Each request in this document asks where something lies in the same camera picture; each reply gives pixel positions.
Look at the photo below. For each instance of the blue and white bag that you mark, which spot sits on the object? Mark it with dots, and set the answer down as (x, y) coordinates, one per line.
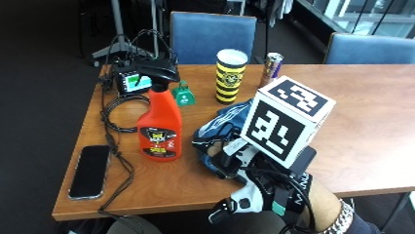
(216, 125)

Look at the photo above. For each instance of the red spray bottle black trigger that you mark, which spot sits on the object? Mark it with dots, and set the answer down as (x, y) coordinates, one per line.
(160, 123)

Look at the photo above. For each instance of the white cube with black markers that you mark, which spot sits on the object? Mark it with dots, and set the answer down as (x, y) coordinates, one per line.
(285, 123)

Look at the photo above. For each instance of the small green cowbell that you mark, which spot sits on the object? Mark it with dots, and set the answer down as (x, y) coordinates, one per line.
(184, 96)

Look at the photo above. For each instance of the yellow black striped cup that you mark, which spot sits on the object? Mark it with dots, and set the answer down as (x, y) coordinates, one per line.
(231, 79)

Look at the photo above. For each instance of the dark grey rounded object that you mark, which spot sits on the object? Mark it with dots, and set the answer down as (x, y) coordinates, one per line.
(133, 226)

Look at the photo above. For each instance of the slim energy drink can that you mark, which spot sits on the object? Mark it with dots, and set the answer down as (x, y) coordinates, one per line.
(272, 70)

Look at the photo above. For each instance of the small black device with screen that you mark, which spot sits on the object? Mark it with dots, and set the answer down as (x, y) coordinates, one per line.
(132, 83)

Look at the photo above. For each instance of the black smartphone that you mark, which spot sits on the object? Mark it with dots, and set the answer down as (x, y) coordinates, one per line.
(90, 172)

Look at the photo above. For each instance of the blue upholstered chair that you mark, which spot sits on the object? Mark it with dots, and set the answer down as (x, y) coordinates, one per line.
(212, 37)
(372, 48)

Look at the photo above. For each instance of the grey tripod stand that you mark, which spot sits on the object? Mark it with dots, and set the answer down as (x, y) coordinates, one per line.
(119, 35)

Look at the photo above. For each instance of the window frame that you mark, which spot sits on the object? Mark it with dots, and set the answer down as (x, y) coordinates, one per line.
(358, 16)

